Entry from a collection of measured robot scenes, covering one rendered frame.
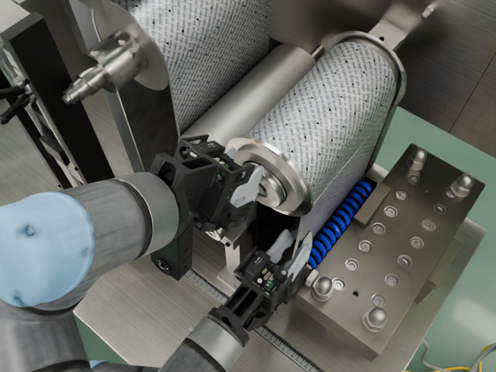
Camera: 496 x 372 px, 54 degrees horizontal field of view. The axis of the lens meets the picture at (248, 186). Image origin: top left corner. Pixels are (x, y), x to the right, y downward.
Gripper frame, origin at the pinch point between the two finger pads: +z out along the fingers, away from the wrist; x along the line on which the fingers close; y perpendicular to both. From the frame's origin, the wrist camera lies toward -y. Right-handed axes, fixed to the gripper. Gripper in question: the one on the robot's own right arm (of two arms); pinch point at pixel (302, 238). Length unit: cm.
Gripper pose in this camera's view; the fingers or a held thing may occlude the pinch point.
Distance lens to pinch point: 80.6
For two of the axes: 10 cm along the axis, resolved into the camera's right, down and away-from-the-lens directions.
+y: 0.0, -5.1, -8.6
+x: -7.8, -5.3, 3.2
